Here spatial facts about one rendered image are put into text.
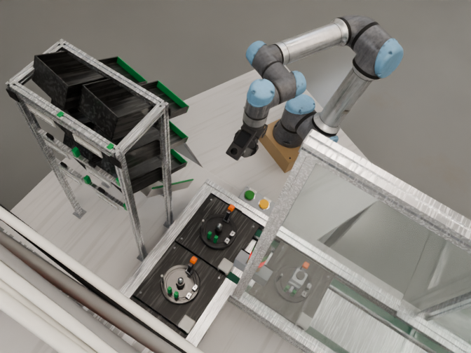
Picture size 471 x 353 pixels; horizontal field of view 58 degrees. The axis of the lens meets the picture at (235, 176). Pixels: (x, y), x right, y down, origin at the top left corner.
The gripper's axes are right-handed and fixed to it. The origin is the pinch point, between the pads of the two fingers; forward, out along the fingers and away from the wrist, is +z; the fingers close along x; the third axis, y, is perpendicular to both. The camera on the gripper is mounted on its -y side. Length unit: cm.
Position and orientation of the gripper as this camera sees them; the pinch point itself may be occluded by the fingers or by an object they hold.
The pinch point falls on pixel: (242, 155)
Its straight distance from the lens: 151.3
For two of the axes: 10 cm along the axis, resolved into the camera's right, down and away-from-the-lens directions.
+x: -8.4, -5.2, 1.7
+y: 5.4, -7.1, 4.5
